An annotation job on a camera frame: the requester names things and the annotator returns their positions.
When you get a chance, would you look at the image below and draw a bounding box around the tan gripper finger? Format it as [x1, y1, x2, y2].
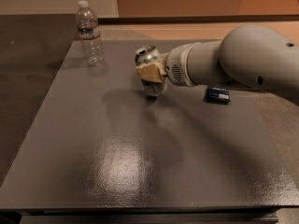
[135, 62, 167, 83]

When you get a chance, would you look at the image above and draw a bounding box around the silver 7up soda can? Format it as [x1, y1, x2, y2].
[135, 46, 167, 97]

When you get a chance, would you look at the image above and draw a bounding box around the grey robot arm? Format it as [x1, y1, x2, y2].
[135, 24, 299, 104]

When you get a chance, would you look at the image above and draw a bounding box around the dark blue snack packet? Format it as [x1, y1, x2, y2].
[206, 86, 231, 104]

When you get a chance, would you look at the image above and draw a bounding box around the clear plastic water bottle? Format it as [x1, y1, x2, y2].
[76, 0, 104, 66]

